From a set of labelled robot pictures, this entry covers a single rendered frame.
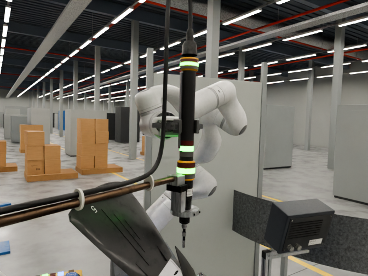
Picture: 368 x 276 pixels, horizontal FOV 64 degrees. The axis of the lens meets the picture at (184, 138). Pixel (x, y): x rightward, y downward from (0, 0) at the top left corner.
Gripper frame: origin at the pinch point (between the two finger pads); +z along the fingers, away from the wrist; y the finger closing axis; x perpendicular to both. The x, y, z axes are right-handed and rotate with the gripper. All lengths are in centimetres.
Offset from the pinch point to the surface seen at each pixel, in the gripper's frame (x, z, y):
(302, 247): -52, -33, -70
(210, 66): 145, -609, -308
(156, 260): -29.1, 5.1, 8.1
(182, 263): -16.7, 31.3, 12.7
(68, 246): -157, -320, 24
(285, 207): -34, -34, -60
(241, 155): -29, -178, -131
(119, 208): -18.6, -0.6, 15.2
